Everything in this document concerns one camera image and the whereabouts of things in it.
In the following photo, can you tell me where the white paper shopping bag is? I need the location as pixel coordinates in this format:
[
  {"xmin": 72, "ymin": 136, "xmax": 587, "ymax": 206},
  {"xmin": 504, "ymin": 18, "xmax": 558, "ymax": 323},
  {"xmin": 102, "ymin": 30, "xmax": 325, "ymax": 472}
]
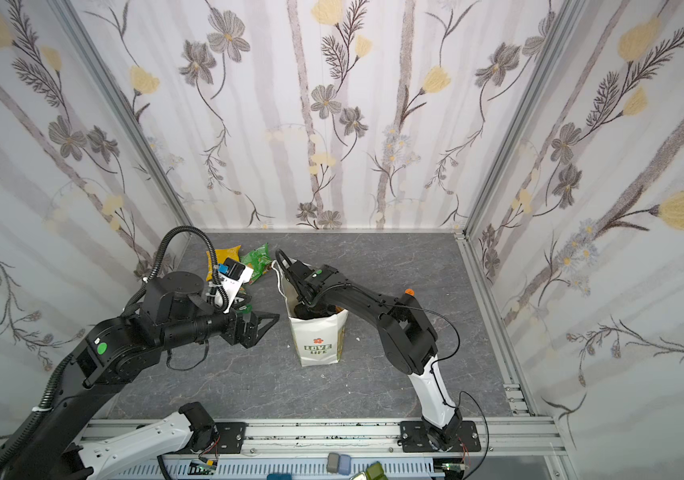
[{"xmin": 272, "ymin": 260, "xmax": 349, "ymax": 367}]

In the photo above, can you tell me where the green snack bag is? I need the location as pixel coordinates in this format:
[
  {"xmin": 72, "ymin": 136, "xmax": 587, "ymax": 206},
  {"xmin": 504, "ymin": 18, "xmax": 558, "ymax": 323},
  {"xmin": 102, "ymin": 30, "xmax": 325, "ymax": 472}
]
[{"xmin": 240, "ymin": 243, "xmax": 272, "ymax": 284}]

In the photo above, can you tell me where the yellow chip bag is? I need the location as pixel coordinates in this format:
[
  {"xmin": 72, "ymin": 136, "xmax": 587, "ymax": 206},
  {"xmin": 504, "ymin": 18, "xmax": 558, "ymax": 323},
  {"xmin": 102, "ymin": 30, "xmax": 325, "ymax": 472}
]
[{"xmin": 206, "ymin": 245, "xmax": 242, "ymax": 281}]

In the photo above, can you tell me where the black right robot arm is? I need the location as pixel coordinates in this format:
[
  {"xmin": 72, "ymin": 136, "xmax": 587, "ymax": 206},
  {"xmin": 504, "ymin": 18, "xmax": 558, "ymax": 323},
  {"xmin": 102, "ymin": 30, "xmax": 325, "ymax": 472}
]
[{"xmin": 277, "ymin": 260, "xmax": 480, "ymax": 452}]

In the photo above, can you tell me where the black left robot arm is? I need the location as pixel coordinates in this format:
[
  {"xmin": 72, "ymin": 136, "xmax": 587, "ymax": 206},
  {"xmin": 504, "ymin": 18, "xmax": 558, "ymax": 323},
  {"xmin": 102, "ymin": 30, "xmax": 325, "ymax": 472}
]
[{"xmin": 0, "ymin": 226, "xmax": 280, "ymax": 479}]

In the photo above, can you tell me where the green yellow object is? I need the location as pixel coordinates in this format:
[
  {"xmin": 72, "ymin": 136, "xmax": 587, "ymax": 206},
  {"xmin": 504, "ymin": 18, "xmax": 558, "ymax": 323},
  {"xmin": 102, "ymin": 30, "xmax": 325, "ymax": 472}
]
[{"xmin": 350, "ymin": 462, "xmax": 388, "ymax": 480}]

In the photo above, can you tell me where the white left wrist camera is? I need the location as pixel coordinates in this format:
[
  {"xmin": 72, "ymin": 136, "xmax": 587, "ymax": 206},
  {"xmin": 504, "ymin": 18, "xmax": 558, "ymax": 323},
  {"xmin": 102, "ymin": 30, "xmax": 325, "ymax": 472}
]
[{"xmin": 214, "ymin": 258, "xmax": 254, "ymax": 313}]

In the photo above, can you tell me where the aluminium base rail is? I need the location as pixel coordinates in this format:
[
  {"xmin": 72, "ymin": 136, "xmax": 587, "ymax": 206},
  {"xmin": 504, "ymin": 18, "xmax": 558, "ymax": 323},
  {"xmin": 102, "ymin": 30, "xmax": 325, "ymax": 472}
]
[{"xmin": 76, "ymin": 414, "xmax": 577, "ymax": 479}]

